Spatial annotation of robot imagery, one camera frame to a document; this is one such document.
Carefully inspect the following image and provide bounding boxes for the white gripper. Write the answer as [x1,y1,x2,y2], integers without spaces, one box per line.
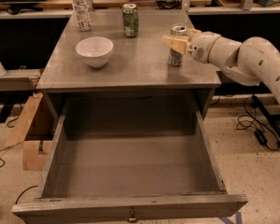
[162,28,221,63]

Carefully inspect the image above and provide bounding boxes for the open grey top drawer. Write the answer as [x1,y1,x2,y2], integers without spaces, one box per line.
[12,91,247,224]

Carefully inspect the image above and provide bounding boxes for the white ceramic bowl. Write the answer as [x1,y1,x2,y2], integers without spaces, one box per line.
[76,36,114,68]

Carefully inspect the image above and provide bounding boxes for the green soda can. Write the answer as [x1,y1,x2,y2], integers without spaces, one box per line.
[121,4,138,37]

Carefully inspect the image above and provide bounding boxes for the black cable on floor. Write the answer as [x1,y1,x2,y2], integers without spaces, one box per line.
[0,117,22,171]

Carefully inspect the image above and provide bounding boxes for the wooden block stand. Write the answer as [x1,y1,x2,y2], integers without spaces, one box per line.
[5,93,54,171]

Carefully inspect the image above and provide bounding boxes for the brass drawer knob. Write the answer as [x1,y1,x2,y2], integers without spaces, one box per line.
[127,210,138,224]

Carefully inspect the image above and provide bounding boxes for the grey wooden cabinet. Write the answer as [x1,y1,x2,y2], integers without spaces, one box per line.
[37,7,220,114]

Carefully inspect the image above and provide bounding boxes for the silver redbull can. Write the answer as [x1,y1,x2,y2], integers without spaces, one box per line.
[168,24,187,67]

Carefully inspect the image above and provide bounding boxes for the clear plastic water bottle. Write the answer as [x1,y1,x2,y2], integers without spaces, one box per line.
[72,0,91,31]

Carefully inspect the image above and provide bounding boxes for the black power adapter cable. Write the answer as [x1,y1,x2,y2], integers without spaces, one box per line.
[235,95,280,152]

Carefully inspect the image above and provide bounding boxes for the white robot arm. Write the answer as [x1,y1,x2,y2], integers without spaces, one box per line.
[162,29,280,104]

